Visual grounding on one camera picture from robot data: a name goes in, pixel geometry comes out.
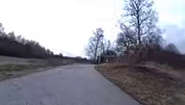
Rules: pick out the thin pole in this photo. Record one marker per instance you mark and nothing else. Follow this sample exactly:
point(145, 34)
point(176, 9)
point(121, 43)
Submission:
point(100, 52)

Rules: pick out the small bare tree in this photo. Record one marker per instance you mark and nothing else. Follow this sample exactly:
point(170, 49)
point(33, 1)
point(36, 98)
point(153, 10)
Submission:
point(95, 44)

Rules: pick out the small dark building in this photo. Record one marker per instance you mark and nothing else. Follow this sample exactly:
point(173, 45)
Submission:
point(106, 56)

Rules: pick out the grey asphalt road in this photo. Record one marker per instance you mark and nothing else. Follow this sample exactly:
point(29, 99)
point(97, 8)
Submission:
point(72, 93)

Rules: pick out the tall bare tree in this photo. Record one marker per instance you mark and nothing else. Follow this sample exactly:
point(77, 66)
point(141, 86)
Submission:
point(138, 23)

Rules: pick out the brown grass slope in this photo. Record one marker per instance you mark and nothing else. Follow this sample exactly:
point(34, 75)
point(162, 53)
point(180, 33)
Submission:
point(156, 89)

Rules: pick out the brown hedge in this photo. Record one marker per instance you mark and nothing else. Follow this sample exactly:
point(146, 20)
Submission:
point(167, 58)

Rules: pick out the dark wood of trees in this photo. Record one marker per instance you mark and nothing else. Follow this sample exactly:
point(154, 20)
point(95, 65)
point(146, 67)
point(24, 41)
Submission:
point(11, 44)

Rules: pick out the dry grass field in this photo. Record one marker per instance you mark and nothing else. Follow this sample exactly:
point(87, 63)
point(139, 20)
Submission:
point(8, 66)

